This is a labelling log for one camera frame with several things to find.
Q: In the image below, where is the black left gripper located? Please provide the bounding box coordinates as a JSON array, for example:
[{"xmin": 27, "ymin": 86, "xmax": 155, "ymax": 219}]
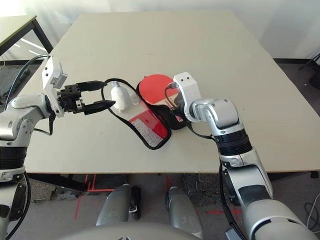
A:
[{"xmin": 56, "ymin": 80, "xmax": 116, "ymax": 116}]

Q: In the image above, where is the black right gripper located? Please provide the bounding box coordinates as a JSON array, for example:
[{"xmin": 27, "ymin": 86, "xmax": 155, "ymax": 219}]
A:
[{"xmin": 171, "ymin": 96, "xmax": 187, "ymax": 125}]

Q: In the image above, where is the white plastic bag of balls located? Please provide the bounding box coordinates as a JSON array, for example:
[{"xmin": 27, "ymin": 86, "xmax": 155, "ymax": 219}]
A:
[{"xmin": 109, "ymin": 83, "xmax": 140, "ymax": 113}]

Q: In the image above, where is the red ping-pong paddle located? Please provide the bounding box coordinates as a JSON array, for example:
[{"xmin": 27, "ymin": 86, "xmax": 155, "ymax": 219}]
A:
[{"xmin": 138, "ymin": 73, "xmax": 185, "ymax": 123}]

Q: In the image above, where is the red black paddle case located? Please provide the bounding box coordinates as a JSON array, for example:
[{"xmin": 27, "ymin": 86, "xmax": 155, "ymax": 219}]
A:
[{"xmin": 100, "ymin": 73, "xmax": 188, "ymax": 151}]

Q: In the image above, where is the dark carpet piece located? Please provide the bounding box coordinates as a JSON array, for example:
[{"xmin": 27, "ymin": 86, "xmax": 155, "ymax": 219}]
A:
[{"xmin": 183, "ymin": 172, "xmax": 226, "ymax": 213}]

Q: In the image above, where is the dark foam floor mat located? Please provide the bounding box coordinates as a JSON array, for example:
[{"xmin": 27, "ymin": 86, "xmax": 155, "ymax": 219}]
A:
[{"xmin": 0, "ymin": 67, "xmax": 33, "ymax": 101}]

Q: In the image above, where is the silver right robot leg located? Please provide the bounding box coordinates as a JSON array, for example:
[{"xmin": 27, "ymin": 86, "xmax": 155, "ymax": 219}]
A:
[{"xmin": 164, "ymin": 186, "xmax": 203, "ymax": 238}]

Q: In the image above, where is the silver robot leg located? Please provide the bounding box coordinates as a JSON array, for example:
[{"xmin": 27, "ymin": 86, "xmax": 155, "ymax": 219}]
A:
[
  {"xmin": 96, "ymin": 184, "xmax": 142, "ymax": 227},
  {"xmin": 164, "ymin": 186, "xmax": 203, "ymax": 238}
]

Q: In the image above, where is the silver left robot leg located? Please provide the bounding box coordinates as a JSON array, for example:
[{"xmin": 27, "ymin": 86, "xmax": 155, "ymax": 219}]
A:
[{"xmin": 96, "ymin": 184, "xmax": 142, "ymax": 227}]

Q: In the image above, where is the grey robot torso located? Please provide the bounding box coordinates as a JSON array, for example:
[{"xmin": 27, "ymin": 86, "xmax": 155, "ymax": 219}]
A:
[{"xmin": 62, "ymin": 222, "xmax": 201, "ymax": 240}]

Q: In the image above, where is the black round bag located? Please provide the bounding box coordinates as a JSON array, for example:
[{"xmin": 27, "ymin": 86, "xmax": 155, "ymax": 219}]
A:
[{"xmin": 309, "ymin": 72, "xmax": 320, "ymax": 87}]

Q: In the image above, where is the black tripod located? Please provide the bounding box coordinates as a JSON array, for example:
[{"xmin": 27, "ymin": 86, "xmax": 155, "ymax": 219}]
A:
[{"xmin": 298, "ymin": 53, "xmax": 320, "ymax": 73}]

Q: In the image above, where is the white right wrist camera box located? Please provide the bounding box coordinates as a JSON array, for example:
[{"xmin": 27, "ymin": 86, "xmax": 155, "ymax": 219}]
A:
[{"xmin": 173, "ymin": 71, "xmax": 201, "ymax": 123}]

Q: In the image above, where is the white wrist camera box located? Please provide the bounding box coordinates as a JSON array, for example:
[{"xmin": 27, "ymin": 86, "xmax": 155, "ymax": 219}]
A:
[
  {"xmin": 173, "ymin": 71, "xmax": 201, "ymax": 123},
  {"xmin": 41, "ymin": 56, "xmax": 69, "ymax": 118}
]

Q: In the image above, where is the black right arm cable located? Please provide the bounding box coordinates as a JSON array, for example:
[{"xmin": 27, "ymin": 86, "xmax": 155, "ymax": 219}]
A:
[{"xmin": 164, "ymin": 83, "xmax": 242, "ymax": 240}]

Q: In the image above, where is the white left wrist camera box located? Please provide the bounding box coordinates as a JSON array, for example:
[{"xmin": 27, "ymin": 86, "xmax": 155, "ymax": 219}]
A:
[{"xmin": 41, "ymin": 56, "xmax": 69, "ymax": 118}]

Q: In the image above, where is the short black left wrist cable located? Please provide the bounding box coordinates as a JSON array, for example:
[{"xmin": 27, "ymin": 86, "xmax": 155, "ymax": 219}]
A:
[{"xmin": 33, "ymin": 113, "xmax": 56, "ymax": 137}]

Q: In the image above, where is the black main table frame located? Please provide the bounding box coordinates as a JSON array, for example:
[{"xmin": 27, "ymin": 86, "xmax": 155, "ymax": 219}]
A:
[{"xmin": 26, "ymin": 170, "xmax": 320, "ymax": 193}]

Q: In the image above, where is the white floor cable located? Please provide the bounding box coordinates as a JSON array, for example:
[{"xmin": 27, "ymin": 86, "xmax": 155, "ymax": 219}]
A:
[{"xmin": 304, "ymin": 202, "xmax": 320, "ymax": 228}]

